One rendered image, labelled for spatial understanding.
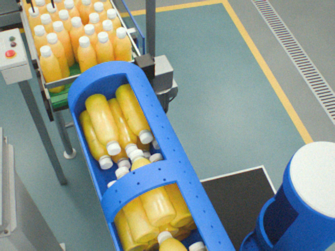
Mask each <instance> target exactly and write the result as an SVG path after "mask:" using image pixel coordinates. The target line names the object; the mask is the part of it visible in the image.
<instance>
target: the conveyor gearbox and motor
mask: <svg viewBox="0 0 335 251"><path fill-rule="evenodd" d="M154 60H155V63H156V65H155V70H156V72H155V79H152V80H150V81H151V87H152V89H153V91H154V93H155V94H156V96H157V98H158V101H159V103H160V105H161V107H162V109H163V111H164V113H165V114H166V113H167V112H168V110H169V103H170V102H171V101H172V100H173V99H174V98H175V96H177V92H178V87H177V84H176V82H175V81H174V79H173V73H174V69H173V68H172V66H171V64H170V63H169V61H168V58H167V57H166V56H165V55H162V56H158V57H155V58H154ZM171 97H172V99H170V98H171Z"/></svg>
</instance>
